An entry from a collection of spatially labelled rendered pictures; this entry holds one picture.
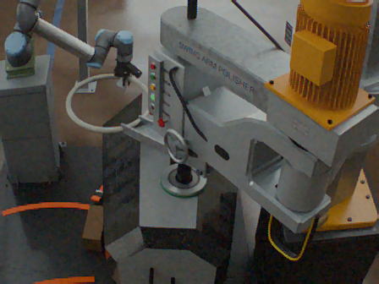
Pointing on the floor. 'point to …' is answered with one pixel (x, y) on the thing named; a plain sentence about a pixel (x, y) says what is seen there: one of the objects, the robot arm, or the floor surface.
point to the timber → (94, 229)
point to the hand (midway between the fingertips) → (127, 87)
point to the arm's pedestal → (30, 125)
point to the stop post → (85, 43)
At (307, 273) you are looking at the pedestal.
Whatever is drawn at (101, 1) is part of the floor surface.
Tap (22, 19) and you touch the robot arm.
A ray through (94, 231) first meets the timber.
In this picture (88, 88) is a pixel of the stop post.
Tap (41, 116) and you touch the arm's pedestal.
